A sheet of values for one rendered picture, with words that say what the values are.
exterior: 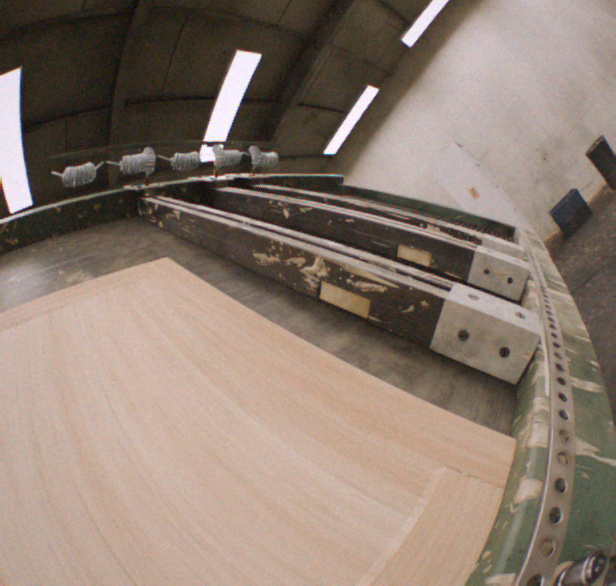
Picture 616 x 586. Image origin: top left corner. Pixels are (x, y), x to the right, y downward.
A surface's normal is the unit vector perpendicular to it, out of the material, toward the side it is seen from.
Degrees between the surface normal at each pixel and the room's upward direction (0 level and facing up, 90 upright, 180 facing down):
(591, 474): 54
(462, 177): 90
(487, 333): 90
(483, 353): 90
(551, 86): 90
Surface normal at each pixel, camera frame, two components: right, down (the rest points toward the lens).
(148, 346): 0.07, -0.91
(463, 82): -0.68, 0.32
